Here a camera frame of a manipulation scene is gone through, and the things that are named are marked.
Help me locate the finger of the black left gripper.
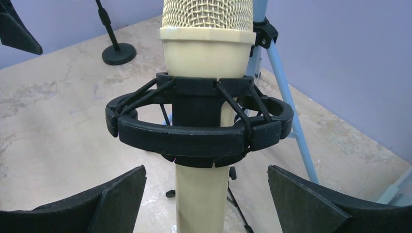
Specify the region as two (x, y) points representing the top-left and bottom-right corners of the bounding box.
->
(0, 0), (43, 55)

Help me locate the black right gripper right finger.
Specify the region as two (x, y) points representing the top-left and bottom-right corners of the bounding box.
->
(267, 165), (412, 233)

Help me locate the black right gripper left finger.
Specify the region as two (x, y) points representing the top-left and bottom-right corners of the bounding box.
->
(0, 166), (147, 233)

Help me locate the black shock mount tripod stand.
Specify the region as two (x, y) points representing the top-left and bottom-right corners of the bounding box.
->
(105, 72), (294, 233)

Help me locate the cream microphone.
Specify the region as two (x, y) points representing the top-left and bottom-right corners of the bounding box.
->
(159, 0), (256, 233)

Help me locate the light blue music stand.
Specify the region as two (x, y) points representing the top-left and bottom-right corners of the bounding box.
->
(246, 0), (412, 206)

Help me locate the black round base mic stand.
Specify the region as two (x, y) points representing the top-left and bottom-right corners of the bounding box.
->
(95, 0), (137, 66)

